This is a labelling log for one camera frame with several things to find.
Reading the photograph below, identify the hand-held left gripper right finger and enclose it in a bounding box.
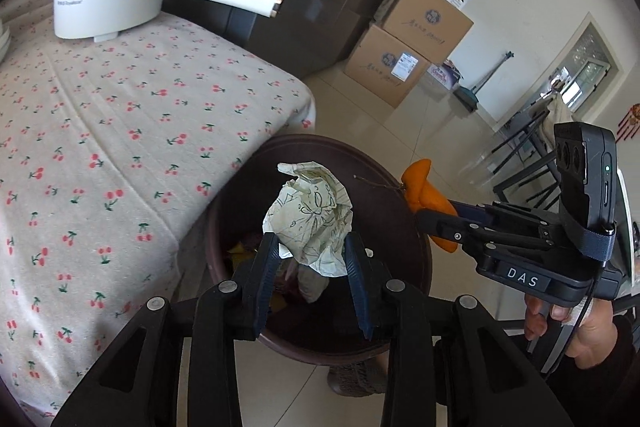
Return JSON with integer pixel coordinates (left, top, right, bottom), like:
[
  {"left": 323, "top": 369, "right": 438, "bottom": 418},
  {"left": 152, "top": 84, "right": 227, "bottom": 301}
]
[{"left": 344, "top": 232, "right": 576, "bottom": 427}]

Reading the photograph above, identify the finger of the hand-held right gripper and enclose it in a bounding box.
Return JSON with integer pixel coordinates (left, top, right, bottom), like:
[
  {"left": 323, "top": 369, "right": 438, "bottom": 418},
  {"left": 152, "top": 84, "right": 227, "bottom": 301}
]
[
  {"left": 415, "top": 208, "right": 542, "bottom": 259},
  {"left": 450, "top": 199, "right": 565, "bottom": 239}
]

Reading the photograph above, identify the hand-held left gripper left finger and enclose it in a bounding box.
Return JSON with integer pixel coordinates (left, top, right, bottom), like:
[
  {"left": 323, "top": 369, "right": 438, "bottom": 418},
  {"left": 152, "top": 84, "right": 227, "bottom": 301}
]
[{"left": 50, "top": 232, "right": 282, "bottom": 427}]

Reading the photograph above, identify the orange peel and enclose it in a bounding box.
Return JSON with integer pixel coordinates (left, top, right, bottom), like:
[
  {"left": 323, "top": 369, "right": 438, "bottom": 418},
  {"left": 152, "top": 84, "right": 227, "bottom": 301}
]
[{"left": 400, "top": 159, "right": 461, "bottom": 254}]

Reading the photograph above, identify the white paper napkin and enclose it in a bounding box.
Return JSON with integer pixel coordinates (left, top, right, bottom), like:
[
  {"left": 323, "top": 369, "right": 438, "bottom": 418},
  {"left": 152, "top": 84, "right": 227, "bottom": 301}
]
[{"left": 262, "top": 162, "right": 354, "bottom": 279}]

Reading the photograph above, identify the brown trash bin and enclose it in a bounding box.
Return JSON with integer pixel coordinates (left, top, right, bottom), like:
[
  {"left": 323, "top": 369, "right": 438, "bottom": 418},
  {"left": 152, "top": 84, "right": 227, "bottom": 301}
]
[{"left": 204, "top": 134, "right": 433, "bottom": 365}]

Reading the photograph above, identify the person's right forearm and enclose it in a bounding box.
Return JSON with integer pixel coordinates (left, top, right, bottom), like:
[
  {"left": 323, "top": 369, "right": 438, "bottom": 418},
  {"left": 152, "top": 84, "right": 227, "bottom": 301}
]
[{"left": 547, "top": 314, "right": 640, "bottom": 427}]

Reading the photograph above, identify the person's right hand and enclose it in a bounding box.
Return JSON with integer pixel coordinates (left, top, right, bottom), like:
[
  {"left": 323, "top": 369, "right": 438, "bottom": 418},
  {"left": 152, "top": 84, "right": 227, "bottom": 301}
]
[{"left": 524, "top": 292, "right": 621, "bottom": 370}]

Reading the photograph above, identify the black metal rack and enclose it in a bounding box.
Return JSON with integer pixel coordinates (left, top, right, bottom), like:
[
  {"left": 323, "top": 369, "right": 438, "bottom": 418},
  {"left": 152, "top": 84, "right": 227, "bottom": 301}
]
[{"left": 492, "top": 107, "right": 566, "bottom": 214}]

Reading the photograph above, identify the beige hanging cloth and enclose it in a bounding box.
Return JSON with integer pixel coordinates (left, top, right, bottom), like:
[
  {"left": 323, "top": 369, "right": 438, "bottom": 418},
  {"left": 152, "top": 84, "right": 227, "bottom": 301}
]
[{"left": 545, "top": 99, "right": 571, "bottom": 142}]

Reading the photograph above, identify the grey shoe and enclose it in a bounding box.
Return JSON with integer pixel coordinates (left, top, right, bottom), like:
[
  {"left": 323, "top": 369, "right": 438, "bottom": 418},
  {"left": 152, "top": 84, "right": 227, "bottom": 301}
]
[{"left": 327, "top": 359, "right": 388, "bottom": 398}]

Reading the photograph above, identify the window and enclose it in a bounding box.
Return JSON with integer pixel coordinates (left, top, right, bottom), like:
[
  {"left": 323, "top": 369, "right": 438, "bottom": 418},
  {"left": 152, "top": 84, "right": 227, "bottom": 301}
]
[{"left": 542, "top": 19, "right": 623, "bottom": 115}]

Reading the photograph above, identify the broom with dustpan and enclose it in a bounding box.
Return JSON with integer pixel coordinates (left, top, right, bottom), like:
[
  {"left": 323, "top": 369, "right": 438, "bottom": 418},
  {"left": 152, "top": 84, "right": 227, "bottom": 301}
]
[{"left": 452, "top": 51, "right": 516, "bottom": 110}]

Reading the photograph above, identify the purple packet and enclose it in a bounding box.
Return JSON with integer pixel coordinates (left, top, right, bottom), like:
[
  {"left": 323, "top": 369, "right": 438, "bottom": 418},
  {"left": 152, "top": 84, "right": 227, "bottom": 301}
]
[{"left": 427, "top": 62, "right": 463, "bottom": 90}]

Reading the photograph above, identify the cardboard box with label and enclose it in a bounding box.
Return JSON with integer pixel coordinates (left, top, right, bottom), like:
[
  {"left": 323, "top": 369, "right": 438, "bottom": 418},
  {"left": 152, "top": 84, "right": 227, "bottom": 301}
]
[{"left": 344, "top": 24, "right": 432, "bottom": 108}]

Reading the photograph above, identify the plain cardboard box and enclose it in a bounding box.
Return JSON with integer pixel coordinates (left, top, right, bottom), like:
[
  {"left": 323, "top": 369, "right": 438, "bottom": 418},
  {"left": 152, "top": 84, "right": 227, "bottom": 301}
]
[{"left": 382, "top": 0, "right": 474, "bottom": 66}]

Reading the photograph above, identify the cherry print tablecloth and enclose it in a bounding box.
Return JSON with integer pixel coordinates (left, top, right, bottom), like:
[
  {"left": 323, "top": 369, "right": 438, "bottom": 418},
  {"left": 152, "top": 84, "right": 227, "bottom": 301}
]
[{"left": 0, "top": 0, "right": 317, "bottom": 427}]

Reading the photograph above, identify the red wall ornament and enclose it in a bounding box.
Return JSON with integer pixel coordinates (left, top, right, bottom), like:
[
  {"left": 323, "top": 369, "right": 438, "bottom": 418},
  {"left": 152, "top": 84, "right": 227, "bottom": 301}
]
[{"left": 617, "top": 104, "right": 640, "bottom": 142}]

